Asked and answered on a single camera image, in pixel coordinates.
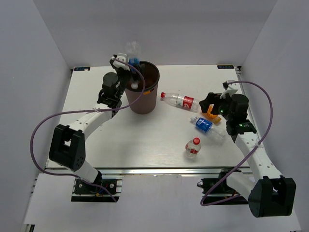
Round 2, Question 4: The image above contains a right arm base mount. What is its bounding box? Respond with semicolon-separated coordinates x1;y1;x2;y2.
197;168;248;205

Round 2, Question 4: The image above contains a clear bottle blue label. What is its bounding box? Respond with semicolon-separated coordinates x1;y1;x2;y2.
125;41;140;89

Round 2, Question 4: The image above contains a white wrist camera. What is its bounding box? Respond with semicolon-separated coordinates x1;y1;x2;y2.
220;80;239;99
110;53;130;71

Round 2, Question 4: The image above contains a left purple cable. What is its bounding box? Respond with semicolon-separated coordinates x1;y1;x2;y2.
29;57;146;203

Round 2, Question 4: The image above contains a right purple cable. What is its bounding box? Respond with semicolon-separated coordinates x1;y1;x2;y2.
200;80;273;206

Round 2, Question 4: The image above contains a clear bottle red label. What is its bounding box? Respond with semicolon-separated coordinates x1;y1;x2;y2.
160;92;201;113

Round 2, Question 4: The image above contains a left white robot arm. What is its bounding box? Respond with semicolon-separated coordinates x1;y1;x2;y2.
49;58;146;193

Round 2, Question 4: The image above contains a right blue table sticker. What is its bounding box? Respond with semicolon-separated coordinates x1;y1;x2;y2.
217;65;234;69

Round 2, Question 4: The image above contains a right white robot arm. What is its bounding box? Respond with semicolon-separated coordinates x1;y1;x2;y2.
199;92;296;218

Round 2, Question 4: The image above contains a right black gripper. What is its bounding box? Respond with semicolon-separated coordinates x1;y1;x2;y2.
199;92;233;121

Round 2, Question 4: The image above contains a left blue table sticker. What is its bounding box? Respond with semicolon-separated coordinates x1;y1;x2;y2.
73;67;90;72

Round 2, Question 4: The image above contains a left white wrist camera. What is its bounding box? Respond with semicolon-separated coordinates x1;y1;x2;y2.
110;53;130;71

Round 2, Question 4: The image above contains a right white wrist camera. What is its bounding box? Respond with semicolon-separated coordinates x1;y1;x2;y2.
220;80;239;99

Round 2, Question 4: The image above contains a Pocari Sweat blue bottle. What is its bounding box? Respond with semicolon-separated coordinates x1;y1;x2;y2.
190;116;225;144

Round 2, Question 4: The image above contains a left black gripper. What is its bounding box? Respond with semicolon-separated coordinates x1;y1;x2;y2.
115;64;144;100

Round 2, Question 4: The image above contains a blue table sticker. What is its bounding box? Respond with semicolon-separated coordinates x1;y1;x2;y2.
217;65;234;69
73;67;90;72

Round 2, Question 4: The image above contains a purple cable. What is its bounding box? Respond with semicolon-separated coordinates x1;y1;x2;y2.
200;80;273;206
29;57;146;203

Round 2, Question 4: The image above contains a small upright red-cap bottle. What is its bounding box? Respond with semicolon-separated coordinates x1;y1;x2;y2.
185;137;201;158

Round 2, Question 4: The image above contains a lying orange juice bottle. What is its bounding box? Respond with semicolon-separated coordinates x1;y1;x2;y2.
202;105;222;125

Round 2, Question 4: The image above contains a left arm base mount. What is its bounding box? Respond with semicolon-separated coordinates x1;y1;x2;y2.
71;177;123;203

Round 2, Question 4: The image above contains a brown plastic waste bin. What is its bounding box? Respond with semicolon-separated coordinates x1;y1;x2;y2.
125;61;160;114

